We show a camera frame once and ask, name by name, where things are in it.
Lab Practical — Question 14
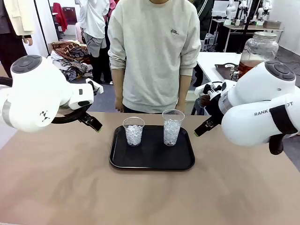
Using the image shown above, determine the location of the tall clear iced cup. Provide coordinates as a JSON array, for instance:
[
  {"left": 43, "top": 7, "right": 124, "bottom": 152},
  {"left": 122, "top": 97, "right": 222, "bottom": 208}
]
[{"left": 162, "top": 109, "right": 186, "bottom": 147}]

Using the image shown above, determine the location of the short clear iced cup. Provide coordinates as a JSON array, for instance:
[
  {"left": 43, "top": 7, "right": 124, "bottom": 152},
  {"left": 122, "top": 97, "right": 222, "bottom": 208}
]
[{"left": 122, "top": 116, "right": 145, "bottom": 147}]

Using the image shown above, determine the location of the person's right forearm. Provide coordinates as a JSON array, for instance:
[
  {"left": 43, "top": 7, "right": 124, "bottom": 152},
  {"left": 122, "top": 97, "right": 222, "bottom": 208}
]
[{"left": 111, "top": 67, "right": 127, "bottom": 101}]

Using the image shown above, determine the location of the person's left forearm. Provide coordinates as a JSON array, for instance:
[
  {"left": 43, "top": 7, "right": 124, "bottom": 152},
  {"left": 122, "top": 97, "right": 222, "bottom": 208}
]
[{"left": 177, "top": 71, "right": 193, "bottom": 101}]

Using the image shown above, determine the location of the glass drink dispenser jar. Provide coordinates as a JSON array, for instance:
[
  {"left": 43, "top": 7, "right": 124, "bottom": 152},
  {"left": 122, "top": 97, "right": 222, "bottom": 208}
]
[{"left": 231, "top": 31, "right": 279, "bottom": 79}]

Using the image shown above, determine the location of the person's right hand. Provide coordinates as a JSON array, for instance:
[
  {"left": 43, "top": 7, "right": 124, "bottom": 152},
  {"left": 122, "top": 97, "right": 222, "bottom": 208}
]
[{"left": 114, "top": 97, "right": 124, "bottom": 113}]

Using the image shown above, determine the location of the person's left hand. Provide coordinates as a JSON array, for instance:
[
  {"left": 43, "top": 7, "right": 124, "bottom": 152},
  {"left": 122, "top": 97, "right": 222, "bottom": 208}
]
[{"left": 175, "top": 97, "right": 186, "bottom": 111}]

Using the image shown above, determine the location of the dark blue stool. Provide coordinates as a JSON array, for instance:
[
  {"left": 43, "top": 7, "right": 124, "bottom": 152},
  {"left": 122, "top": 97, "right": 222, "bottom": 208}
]
[{"left": 191, "top": 97, "right": 211, "bottom": 115}]

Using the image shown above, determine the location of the dark round container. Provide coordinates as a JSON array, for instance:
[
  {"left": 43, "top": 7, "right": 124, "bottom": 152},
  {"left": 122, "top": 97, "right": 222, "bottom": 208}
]
[{"left": 200, "top": 93, "right": 211, "bottom": 106}]

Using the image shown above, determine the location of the black plastic serving tray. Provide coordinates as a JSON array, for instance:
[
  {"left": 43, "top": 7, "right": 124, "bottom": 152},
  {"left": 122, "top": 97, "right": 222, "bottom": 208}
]
[{"left": 109, "top": 124, "right": 195, "bottom": 171}]

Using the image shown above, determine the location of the white side table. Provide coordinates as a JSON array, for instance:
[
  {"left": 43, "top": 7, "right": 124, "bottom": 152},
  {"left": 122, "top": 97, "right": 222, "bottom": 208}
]
[{"left": 196, "top": 51, "right": 242, "bottom": 83}]

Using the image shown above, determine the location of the pile of patterned clothes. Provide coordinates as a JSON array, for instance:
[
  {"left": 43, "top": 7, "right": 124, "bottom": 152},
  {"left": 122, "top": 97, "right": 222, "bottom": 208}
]
[{"left": 46, "top": 41, "right": 94, "bottom": 82}]

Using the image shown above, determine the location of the person in grey sweatshirt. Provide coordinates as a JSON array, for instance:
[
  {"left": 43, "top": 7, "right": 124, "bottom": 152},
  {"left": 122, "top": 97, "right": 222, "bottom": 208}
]
[{"left": 107, "top": 0, "right": 202, "bottom": 113}]

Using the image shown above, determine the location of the figure in white shirt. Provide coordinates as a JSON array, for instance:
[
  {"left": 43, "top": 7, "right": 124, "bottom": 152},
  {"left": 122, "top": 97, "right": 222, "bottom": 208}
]
[{"left": 78, "top": 0, "right": 113, "bottom": 85}]

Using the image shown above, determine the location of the black slanted pole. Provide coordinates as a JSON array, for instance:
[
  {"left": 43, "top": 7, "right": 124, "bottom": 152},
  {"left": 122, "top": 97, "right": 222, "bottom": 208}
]
[{"left": 236, "top": 0, "right": 261, "bottom": 54}]

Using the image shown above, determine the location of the background work table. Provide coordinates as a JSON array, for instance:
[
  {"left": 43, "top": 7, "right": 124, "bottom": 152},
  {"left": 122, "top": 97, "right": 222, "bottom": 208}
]
[{"left": 210, "top": 18, "right": 285, "bottom": 53}]

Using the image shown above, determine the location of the person in dark striped jacket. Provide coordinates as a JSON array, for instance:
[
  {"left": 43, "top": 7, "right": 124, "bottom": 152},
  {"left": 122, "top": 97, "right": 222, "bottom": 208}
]
[{"left": 191, "top": 0, "right": 214, "bottom": 87}]

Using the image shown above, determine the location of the dark maroon chair back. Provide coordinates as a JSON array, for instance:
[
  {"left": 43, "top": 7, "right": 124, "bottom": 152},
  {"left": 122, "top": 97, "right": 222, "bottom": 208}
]
[{"left": 62, "top": 7, "right": 77, "bottom": 25}]

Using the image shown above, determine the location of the red hanging garment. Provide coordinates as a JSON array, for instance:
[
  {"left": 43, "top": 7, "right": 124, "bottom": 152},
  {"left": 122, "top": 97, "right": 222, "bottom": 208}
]
[{"left": 52, "top": 2, "right": 68, "bottom": 33}]

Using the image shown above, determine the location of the small white background robot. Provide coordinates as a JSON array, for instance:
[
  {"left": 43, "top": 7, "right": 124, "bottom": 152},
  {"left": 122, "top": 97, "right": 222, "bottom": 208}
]
[
  {"left": 226, "top": 0, "right": 236, "bottom": 21},
  {"left": 256, "top": 0, "right": 272, "bottom": 21}
]

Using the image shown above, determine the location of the grey metal box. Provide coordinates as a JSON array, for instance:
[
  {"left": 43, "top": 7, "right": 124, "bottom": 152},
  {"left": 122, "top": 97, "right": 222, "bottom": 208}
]
[{"left": 263, "top": 20, "right": 282, "bottom": 30}]

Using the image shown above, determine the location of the figure in cream jacket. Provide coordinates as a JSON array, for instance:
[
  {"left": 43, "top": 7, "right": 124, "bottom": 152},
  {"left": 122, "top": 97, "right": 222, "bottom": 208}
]
[{"left": 0, "top": 0, "right": 35, "bottom": 79}]

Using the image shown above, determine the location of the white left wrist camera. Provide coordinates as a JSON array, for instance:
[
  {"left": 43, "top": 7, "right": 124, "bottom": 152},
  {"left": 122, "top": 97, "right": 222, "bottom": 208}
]
[{"left": 85, "top": 78, "right": 104, "bottom": 95}]

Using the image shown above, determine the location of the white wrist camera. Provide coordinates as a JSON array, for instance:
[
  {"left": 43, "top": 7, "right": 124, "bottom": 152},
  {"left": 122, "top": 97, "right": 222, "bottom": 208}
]
[
  {"left": 194, "top": 80, "right": 235, "bottom": 100},
  {"left": 85, "top": 78, "right": 104, "bottom": 95}
]

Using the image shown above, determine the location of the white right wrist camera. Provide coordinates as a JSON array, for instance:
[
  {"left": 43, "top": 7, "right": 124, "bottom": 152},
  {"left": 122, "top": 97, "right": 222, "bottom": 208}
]
[{"left": 194, "top": 80, "right": 235, "bottom": 100}]

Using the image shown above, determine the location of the dark tray with handles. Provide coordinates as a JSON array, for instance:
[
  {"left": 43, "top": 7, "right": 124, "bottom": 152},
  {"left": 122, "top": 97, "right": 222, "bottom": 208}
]
[{"left": 214, "top": 62, "right": 240, "bottom": 79}]

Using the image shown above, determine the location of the black panel frame pole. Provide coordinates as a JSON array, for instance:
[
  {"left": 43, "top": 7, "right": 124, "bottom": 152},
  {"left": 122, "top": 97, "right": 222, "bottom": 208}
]
[{"left": 34, "top": 0, "right": 50, "bottom": 57}]

